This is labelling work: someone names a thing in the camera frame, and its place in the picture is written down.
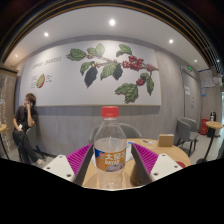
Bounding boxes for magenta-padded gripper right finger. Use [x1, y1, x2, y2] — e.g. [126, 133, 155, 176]
[130, 142, 184, 187]

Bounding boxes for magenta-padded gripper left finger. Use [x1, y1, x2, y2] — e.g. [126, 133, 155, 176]
[42, 143, 95, 187]

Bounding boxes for clear red-capped water bottle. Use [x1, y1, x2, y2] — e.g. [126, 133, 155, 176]
[93, 105, 128, 190]

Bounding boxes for small wooden box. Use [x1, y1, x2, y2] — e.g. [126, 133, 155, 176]
[156, 133, 176, 148]

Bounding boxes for red fire extinguisher cabinet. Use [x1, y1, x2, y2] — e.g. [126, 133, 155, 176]
[199, 117, 210, 136]

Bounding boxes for person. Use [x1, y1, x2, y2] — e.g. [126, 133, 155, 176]
[12, 92, 48, 168]

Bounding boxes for grey door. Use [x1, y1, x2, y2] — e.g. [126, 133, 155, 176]
[181, 66, 203, 125]

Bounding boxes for round ceiling lights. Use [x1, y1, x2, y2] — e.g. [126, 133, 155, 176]
[13, 18, 222, 64]

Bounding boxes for wooden wall panel with writing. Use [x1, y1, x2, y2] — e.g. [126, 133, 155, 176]
[0, 67, 18, 155]

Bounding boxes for coffee plant wall mural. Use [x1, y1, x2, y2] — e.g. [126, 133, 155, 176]
[19, 39, 162, 108]

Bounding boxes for white wall notice board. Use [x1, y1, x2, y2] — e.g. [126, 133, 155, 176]
[198, 68, 216, 90]

